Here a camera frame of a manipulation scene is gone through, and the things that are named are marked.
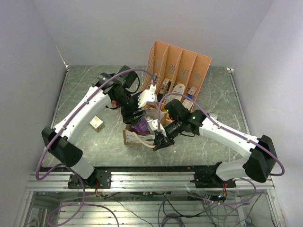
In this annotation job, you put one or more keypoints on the pink small box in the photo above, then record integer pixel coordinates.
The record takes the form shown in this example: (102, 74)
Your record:
(192, 91)

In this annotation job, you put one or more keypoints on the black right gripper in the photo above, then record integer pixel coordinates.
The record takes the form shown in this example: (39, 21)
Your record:
(160, 141)

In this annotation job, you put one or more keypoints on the aluminium mounting rail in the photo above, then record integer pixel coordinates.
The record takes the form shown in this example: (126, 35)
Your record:
(121, 181)

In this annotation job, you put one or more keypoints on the white oval labelled pouch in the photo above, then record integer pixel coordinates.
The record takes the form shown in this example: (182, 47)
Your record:
(178, 88)

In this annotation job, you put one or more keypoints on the red coca-cola can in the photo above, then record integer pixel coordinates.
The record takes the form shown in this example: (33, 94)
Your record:
(213, 115)
(114, 103)

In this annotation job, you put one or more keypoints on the peach plastic desk organizer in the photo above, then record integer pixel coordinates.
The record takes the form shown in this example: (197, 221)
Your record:
(179, 65)

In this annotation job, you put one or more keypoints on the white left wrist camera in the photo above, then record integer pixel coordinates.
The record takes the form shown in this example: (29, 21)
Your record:
(147, 97)

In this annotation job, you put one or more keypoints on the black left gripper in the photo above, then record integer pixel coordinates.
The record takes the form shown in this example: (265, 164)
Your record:
(127, 114)

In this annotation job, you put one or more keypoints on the small white red box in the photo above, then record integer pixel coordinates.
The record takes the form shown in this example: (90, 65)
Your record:
(96, 123)

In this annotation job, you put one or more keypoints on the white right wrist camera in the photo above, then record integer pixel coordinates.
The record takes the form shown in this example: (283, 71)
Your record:
(155, 126)

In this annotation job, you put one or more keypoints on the black marker pen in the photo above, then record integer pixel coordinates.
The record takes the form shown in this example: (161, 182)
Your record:
(164, 86)

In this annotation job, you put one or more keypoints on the purple Fanta can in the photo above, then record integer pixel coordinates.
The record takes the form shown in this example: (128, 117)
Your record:
(141, 127)

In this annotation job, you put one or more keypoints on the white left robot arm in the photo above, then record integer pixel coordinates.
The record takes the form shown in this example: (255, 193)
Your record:
(106, 88)

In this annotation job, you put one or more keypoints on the white flat box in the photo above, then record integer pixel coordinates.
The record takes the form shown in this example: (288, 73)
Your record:
(187, 104)

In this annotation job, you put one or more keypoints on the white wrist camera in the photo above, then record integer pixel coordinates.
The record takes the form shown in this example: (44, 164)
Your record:
(155, 126)
(147, 97)

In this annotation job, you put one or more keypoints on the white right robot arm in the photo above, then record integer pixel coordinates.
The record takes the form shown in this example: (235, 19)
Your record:
(258, 154)

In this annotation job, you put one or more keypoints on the canvas bag with rope handles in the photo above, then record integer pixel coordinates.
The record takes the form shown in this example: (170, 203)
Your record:
(132, 138)

